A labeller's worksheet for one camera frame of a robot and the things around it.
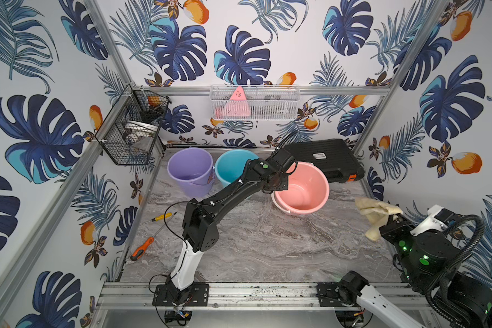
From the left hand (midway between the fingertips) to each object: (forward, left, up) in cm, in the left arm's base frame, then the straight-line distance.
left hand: (281, 190), depth 89 cm
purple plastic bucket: (+7, +40, +3) cm, 40 cm away
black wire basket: (+9, +61, +22) cm, 66 cm away
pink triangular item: (+28, +21, +23) cm, 42 cm away
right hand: (-20, -26, +24) cm, 41 cm away
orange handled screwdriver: (-27, +57, -11) cm, 64 cm away
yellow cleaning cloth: (-21, -24, +22) cm, 38 cm away
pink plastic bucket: (+4, -13, -4) cm, 15 cm away
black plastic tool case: (+29, -32, -7) cm, 44 cm away
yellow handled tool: (-9, +54, -15) cm, 57 cm away
